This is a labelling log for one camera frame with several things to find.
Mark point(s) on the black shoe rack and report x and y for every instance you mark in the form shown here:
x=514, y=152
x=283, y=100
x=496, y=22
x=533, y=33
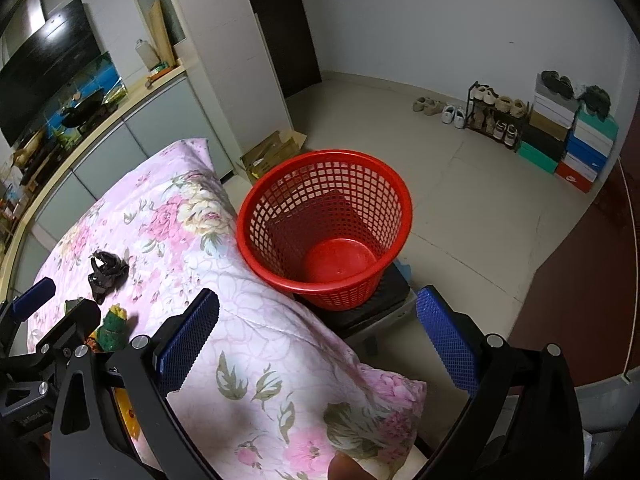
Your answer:
x=498, y=117

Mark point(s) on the person's right hand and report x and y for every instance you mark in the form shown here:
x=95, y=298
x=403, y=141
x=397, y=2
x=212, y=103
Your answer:
x=343, y=467

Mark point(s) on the pink floral tablecloth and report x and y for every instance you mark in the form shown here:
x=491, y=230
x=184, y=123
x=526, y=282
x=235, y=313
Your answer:
x=274, y=394

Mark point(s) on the black wok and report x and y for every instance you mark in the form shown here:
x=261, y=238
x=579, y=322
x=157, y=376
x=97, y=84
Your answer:
x=78, y=115

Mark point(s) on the black plastic bag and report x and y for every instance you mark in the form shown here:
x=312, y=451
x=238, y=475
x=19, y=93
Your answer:
x=109, y=273

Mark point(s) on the green yellow scouring sponge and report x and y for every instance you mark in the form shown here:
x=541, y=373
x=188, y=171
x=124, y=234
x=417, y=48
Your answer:
x=112, y=334

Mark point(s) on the beige slippers pair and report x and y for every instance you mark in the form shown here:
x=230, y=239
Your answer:
x=428, y=106

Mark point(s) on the white plastic bottle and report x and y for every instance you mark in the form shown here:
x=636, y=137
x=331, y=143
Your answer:
x=147, y=53

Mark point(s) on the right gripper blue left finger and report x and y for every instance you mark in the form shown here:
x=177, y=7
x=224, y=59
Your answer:
x=180, y=340

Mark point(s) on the white sneakers pair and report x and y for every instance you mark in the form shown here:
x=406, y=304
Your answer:
x=455, y=116

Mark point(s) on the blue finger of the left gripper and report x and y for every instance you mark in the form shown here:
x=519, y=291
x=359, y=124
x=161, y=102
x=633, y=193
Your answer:
x=72, y=330
x=33, y=299

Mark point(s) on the cardboard box on floor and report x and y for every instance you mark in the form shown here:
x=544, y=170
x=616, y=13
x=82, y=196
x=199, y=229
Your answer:
x=271, y=152

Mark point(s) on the black stool under basket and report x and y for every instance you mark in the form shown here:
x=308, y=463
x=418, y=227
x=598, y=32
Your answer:
x=361, y=327

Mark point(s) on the stack of shoe boxes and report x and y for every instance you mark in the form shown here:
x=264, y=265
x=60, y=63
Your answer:
x=569, y=131

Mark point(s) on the red plastic mesh basket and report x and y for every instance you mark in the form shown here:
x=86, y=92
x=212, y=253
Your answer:
x=325, y=226

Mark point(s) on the kitchen counter cabinets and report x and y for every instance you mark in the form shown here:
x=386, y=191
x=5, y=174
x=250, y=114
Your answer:
x=146, y=121

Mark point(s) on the wooden cutting board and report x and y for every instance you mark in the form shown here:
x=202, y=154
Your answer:
x=160, y=34

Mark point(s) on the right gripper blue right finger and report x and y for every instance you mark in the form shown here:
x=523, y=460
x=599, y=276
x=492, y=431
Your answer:
x=452, y=334

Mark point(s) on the black range hood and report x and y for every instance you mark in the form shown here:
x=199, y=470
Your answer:
x=46, y=61

